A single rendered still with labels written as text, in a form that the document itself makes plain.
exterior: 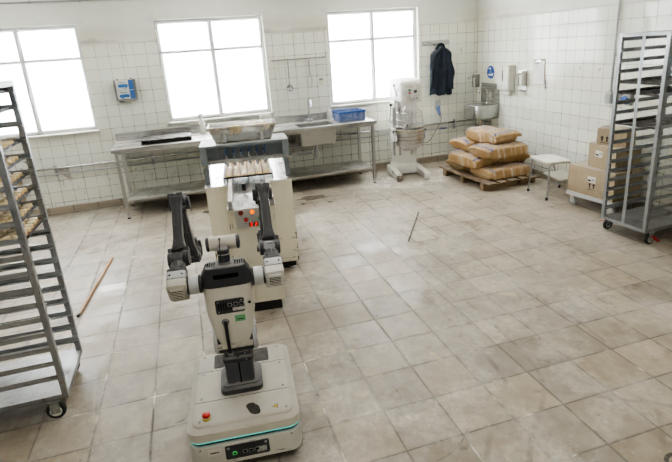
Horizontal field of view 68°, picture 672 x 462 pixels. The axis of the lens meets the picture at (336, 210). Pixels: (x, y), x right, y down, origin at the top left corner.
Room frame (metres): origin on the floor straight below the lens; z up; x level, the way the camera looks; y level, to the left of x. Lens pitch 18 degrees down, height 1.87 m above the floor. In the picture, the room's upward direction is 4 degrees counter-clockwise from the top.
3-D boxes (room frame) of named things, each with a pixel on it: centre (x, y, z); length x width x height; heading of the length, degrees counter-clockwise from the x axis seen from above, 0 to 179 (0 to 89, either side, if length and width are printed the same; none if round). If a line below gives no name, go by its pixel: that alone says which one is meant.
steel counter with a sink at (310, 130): (6.75, 1.09, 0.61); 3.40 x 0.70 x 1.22; 106
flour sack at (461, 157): (6.66, -1.91, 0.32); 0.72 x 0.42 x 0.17; 20
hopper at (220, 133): (4.24, 0.74, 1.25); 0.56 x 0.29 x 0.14; 100
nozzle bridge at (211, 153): (4.24, 0.74, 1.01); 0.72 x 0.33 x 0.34; 100
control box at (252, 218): (3.38, 0.59, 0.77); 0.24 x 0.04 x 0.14; 100
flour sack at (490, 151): (6.44, -2.19, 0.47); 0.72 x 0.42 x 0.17; 111
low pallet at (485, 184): (6.72, -2.12, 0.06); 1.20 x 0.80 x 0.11; 18
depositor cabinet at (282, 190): (4.70, 0.82, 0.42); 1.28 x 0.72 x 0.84; 10
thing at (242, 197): (3.74, 0.65, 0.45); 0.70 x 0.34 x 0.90; 10
